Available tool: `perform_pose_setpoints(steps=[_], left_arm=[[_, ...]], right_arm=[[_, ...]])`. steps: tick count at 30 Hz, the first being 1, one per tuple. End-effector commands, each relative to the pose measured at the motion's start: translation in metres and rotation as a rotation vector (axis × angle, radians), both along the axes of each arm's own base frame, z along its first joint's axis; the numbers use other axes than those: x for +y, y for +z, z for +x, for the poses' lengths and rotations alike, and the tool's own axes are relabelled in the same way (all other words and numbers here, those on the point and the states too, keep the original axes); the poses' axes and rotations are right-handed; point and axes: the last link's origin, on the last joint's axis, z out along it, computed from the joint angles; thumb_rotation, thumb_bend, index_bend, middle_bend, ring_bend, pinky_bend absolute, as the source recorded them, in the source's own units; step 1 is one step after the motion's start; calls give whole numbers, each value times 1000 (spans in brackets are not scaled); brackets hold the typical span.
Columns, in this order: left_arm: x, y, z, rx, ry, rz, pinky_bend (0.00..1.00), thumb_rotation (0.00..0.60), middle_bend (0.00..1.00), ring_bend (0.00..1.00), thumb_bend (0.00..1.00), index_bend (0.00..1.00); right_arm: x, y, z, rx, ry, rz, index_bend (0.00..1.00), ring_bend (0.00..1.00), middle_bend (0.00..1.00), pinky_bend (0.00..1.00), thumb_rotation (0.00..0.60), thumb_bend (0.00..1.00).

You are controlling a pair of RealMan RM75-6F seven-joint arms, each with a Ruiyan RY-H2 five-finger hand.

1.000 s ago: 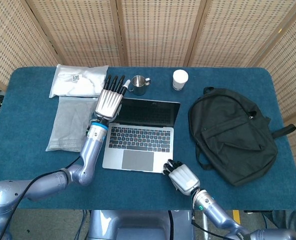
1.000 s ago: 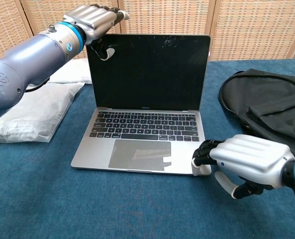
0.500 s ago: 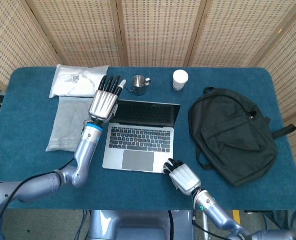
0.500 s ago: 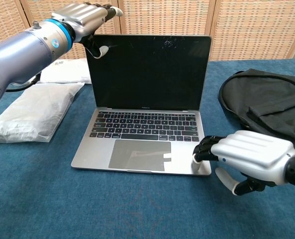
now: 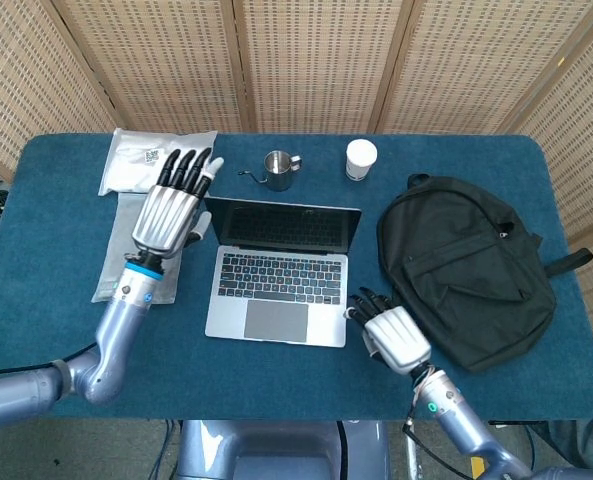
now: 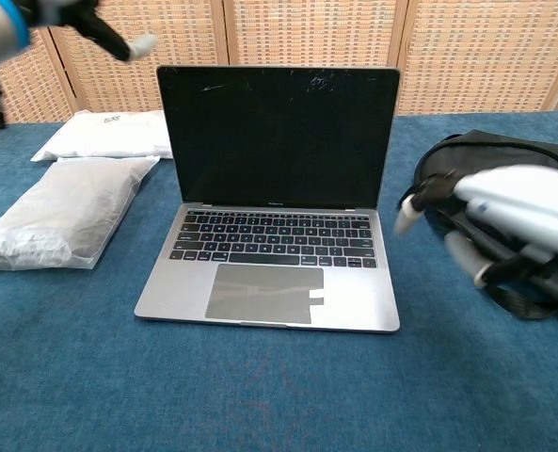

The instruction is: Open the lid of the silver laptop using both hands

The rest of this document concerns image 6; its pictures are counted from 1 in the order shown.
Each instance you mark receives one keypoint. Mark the white plastic package with label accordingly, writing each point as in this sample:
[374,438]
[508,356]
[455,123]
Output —
[104,136]

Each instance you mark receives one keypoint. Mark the blue felt table cover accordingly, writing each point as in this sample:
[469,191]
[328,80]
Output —
[278,391]

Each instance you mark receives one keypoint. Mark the woven bamboo folding screen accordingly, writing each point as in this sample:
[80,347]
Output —
[471,52]

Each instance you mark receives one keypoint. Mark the grey clothing in clear bag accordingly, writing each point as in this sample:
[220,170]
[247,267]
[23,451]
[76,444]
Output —
[57,212]

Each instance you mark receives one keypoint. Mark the silver grey laptop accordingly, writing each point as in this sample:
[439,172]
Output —
[269,198]

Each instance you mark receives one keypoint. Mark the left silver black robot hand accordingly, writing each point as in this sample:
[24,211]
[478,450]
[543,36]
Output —
[95,26]

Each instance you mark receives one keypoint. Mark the black backpack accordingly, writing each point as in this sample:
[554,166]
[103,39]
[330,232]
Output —
[495,150]

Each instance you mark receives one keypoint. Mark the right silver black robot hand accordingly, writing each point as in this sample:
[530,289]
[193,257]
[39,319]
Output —
[518,200]

